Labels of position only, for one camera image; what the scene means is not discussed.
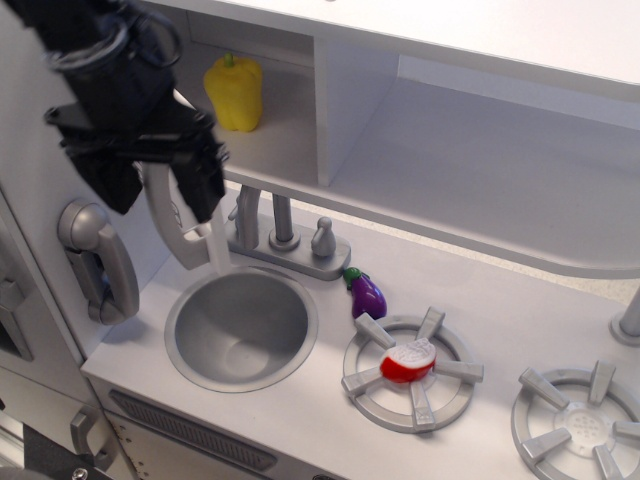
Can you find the grey stove burner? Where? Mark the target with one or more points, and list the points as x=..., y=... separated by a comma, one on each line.
x=576, y=424
x=422, y=406

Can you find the grey left stove burner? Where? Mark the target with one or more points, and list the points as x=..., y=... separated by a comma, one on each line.
x=422, y=406

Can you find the red white toy food slice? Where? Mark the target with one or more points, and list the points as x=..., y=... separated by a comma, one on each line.
x=408, y=362

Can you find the grey toy faucet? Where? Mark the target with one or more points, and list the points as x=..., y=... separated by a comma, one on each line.
x=317, y=252

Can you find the grey support pole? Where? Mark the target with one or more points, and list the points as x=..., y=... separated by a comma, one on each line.
x=624, y=327

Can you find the yellow toy bell pepper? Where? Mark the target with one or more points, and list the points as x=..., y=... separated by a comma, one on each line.
x=234, y=87

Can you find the grey oven door handle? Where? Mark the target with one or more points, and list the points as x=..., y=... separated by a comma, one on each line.
x=92, y=439

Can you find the grey right stove burner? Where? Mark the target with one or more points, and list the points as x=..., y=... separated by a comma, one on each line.
x=576, y=424

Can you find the white microwave door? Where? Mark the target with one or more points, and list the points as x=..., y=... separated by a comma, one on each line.
x=190, y=220

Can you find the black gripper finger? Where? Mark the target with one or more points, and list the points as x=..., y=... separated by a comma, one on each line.
x=200, y=179
x=115, y=180

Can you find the round metal sink bowl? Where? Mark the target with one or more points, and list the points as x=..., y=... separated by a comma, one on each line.
x=241, y=332

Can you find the grey fridge door handle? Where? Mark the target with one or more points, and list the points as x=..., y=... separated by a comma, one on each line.
x=11, y=299

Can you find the white upper shelf cabinet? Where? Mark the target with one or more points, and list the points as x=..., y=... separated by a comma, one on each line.
x=505, y=127

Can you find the purple toy eggplant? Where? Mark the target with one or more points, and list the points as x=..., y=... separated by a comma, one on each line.
x=367, y=298

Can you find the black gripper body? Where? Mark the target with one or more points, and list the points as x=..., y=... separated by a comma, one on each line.
x=122, y=96

